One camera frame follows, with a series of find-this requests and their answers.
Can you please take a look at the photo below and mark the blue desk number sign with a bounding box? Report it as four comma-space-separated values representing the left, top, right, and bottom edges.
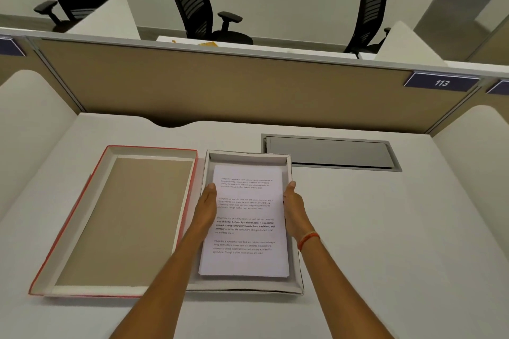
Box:
403, 71, 482, 92
0, 35, 27, 57
486, 79, 509, 96

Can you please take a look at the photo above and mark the person's left forearm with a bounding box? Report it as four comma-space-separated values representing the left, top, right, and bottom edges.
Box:
105, 229, 207, 339

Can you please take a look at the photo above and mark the wide beige partition panel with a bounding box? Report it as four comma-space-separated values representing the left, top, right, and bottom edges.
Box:
28, 37, 488, 137

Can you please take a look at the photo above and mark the person's left hand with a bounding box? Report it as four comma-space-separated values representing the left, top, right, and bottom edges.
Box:
189, 182, 218, 238

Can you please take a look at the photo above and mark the person's right forearm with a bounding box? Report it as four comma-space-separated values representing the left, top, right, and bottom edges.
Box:
299, 237, 394, 339

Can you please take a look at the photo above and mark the white desk divider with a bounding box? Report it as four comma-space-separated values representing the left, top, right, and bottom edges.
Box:
374, 21, 447, 67
431, 105, 509, 268
65, 0, 142, 41
0, 69, 79, 224

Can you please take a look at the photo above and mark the white printed paper stack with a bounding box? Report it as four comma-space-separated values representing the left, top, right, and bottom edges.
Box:
198, 164, 291, 279

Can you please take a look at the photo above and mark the red box lid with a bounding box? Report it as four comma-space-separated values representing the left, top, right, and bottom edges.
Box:
28, 145, 199, 298

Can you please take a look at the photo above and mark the glass topped beige partition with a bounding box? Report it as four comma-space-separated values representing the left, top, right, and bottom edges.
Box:
465, 13, 509, 67

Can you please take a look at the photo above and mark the grey desk cable flap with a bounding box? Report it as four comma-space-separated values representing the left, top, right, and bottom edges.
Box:
260, 133, 403, 173

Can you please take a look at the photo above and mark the white cardboard box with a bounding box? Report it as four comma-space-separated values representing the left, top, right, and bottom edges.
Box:
171, 148, 305, 296

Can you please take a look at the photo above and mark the orange thread bracelet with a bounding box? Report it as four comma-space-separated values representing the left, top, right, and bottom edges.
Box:
297, 231, 321, 252

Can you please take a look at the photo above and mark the person's right hand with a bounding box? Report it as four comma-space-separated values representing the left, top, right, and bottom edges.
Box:
282, 180, 317, 241

